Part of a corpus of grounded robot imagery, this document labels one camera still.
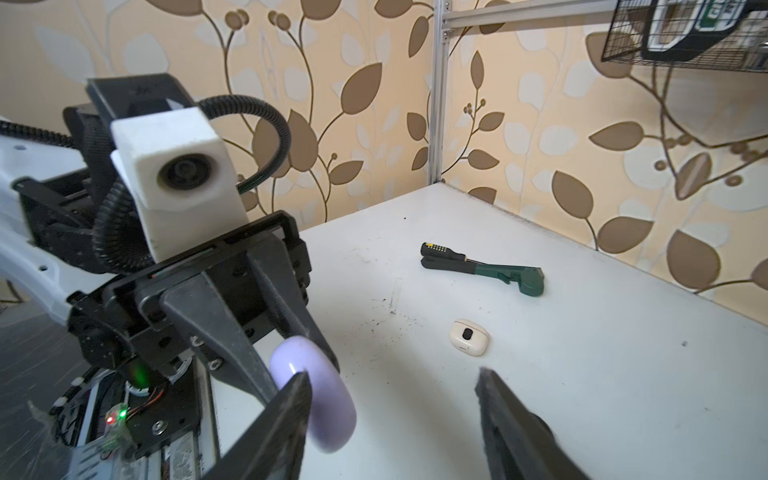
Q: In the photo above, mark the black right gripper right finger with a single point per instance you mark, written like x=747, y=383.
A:
x=515, y=445

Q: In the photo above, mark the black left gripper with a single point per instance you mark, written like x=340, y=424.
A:
x=216, y=299

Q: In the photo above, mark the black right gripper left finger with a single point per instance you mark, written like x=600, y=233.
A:
x=273, y=446

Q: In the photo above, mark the purple earbud charging case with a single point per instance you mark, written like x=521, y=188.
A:
x=333, y=416

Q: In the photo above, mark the cream earbud charging case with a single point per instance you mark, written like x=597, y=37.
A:
x=469, y=337

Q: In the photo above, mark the black round charging case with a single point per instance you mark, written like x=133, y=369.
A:
x=544, y=425

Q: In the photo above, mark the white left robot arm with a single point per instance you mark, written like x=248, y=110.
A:
x=143, y=241

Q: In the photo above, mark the green black rivet tool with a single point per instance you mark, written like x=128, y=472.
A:
x=530, y=280

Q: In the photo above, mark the black wire basket with tools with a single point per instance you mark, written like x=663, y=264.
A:
x=721, y=35

